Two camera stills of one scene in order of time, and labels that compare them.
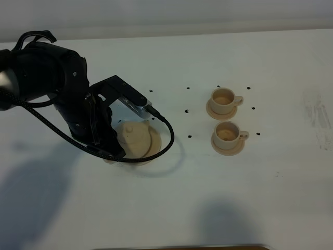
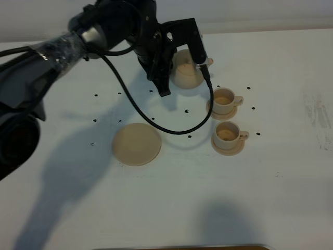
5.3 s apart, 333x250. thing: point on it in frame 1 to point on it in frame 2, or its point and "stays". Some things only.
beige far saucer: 221,117 stays
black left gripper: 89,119 to 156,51
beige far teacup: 223,100 stays
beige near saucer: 230,152 stays
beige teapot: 135,138 to 186,73
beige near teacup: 227,135 stays
